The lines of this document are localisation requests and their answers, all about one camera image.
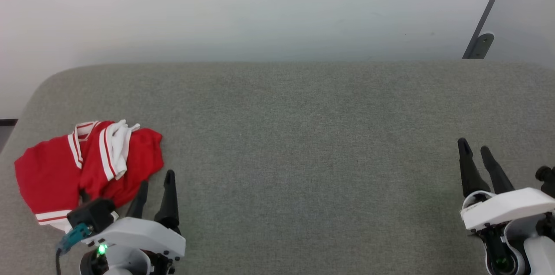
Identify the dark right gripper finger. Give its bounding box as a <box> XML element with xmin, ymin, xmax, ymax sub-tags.
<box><xmin>457</xmin><ymin>138</ymin><xmax>491</xmax><ymax>198</ymax></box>
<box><xmin>480</xmin><ymin>146</ymin><xmax>516</xmax><ymax>194</ymax></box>

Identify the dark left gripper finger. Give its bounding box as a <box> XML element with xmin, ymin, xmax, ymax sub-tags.
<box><xmin>154</xmin><ymin>170</ymin><xmax>181</xmax><ymax>234</ymax></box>
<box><xmin>126</xmin><ymin>181</ymin><xmax>149</xmax><ymax>219</ymax></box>

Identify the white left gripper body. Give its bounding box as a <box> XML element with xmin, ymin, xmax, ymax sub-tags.
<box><xmin>92</xmin><ymin>217</ymin><xmax>186</xmax><ymax>259</ymax></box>

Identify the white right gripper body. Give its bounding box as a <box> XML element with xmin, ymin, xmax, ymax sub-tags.
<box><xmin>460</xmin><ymin>187</ymin><xmax>555</xmax><ymax>231</ymax></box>

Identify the red shirt with white trim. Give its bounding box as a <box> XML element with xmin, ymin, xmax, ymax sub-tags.
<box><xmin>14</xmin><ymin>119</ymin><xmax>164</xmax><ymax>232</ymax></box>

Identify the rounded metal mounting plate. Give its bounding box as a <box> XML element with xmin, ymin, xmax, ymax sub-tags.
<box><xmin>470</xmin><ymin>32</ymin><xmax>495</xmax><ymax>59</ymax></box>

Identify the grey fabric sofa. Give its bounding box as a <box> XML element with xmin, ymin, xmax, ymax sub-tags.
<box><xmin>0</xmin><ymin>60</ymin><xmax>555</xmax><ymax>275</ymax></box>

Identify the grey metal bar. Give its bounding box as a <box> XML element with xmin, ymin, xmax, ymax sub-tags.
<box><xmin>463</xmin><ymin>0</ymin><xmax>515</xmax><ymax>59</ymax></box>

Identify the teal cable connector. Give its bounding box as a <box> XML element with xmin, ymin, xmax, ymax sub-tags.
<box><xmin>58</xmin><ymin>223</ymin><xmax>93</xmax><ymax>253</ymax></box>

